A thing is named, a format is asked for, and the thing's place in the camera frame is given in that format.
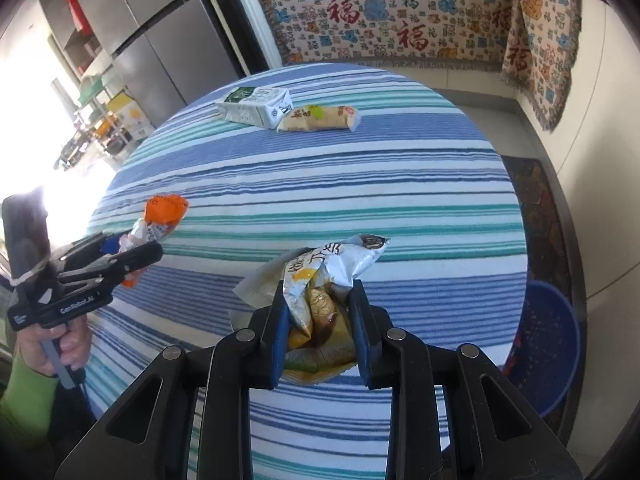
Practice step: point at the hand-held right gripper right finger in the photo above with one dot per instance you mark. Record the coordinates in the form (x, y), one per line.
(362, 340)

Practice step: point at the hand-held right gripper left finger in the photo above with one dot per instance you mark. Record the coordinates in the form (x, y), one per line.
(280, 340)

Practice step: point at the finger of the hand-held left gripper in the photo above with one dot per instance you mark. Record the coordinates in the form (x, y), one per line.
(107, 245)
(135, 257)

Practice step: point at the orange white snack wrapper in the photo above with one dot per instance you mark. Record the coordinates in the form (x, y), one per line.
(162, 212)

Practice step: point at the white yellow snack bag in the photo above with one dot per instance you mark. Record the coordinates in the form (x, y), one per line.
(320, 280)

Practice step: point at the blue plastic basket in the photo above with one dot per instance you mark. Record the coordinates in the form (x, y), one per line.
(545, 350)

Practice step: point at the person's left hand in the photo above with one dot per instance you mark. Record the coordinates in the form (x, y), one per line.
(75, 347)

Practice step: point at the yellow white cardboard box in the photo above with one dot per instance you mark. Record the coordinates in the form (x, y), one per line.
(130, 112)

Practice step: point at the green crate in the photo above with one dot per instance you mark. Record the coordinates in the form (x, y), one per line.
(95, 87)

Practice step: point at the striped tablecloth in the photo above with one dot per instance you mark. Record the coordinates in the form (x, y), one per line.
(325, 185)

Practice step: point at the green white milk carton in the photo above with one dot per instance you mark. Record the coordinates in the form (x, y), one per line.
(250, 105)

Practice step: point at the hexagon patterned rug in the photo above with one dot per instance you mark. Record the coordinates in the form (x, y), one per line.
(542, 210)

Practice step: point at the beige snack bar packet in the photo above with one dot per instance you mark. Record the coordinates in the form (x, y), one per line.
(320, 119)

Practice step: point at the grey refrigerator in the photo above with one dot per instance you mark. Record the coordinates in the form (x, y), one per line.
(165, 25)

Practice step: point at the red box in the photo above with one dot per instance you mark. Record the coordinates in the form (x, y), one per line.
(79, 12)

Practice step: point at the printed fringed blanket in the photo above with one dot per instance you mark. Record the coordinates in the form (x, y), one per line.
(380, 10)
(545, 35)

